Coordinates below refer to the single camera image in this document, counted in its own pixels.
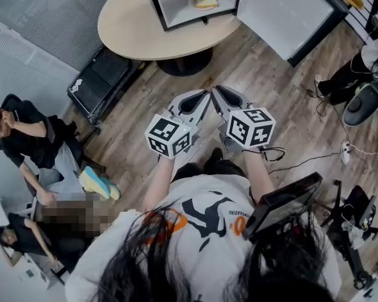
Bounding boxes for white power strip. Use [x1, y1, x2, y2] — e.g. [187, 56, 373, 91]
[340, 140, 353, 165]

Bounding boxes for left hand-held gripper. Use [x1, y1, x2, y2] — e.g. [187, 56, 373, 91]
[144, 89, 212, 160]

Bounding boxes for grey and black round device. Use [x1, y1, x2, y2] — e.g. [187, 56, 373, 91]
[342, 82, 378, 127]

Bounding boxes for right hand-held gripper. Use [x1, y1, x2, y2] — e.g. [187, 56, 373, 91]
[210, 85, 277, 154]

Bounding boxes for round beige table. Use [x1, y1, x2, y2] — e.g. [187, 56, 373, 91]
[97, 0, 243, 77]

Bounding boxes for black plastic case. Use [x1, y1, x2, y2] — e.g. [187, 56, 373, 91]
[67, 45, 143, 125]

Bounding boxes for black floor cable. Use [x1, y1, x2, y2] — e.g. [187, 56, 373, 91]
[267, 152, 344, 176]

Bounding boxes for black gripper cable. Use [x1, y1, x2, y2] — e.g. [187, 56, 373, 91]
[242, 145, 286, 163]

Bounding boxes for black metal rack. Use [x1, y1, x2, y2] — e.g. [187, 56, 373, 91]
[342, 0, 378, 45]

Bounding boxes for person's black trousers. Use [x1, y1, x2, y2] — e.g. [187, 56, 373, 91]
[172, 147, 247, 182]

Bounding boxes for person's left forearm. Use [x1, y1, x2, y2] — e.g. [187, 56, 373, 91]
[140, 156, 178, 214]

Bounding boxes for person's white printed shirt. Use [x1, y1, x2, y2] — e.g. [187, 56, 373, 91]
[64, 173, 344, 302]

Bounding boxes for black office chair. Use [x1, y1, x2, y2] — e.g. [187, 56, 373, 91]
[320, 179, 378, 291]

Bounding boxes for person's right forearm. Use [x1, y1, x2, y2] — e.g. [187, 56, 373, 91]
[241, 148, 275, 206]

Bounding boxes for small black and white fridge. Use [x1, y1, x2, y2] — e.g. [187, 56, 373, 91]
[140, 0, 350, 68]

